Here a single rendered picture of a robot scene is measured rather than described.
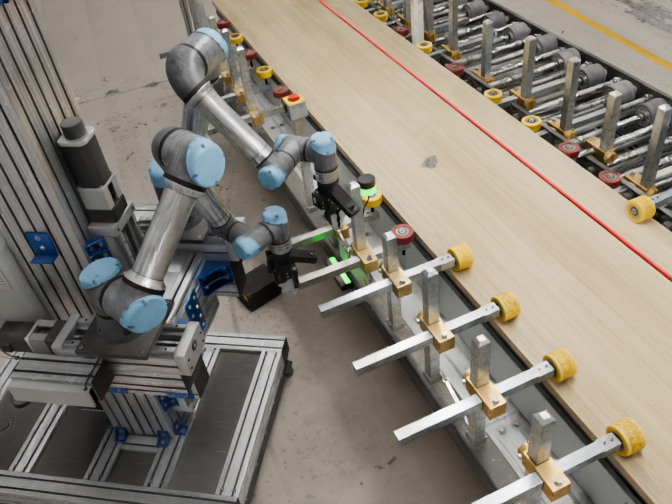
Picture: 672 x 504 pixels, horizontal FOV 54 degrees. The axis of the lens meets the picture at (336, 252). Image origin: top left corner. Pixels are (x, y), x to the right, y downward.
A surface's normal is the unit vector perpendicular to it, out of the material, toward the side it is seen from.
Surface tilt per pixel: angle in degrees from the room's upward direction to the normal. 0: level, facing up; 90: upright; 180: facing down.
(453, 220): 0
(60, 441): 0
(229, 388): 0
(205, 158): 85
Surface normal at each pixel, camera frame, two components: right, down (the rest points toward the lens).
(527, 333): -0.11, -0.74
